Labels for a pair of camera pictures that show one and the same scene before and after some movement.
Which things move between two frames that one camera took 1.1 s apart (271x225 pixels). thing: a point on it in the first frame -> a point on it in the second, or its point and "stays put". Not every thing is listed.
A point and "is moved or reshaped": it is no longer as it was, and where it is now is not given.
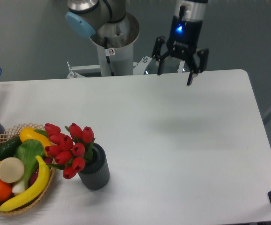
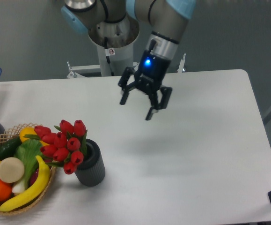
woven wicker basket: [12, 132] stays put
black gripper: [183, 41] -> [149, 77]
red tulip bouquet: [71, 152] is moved or reshaped
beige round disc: [10, 169] stays put
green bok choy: [26, 150] stays put
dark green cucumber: [5, 150] stays put
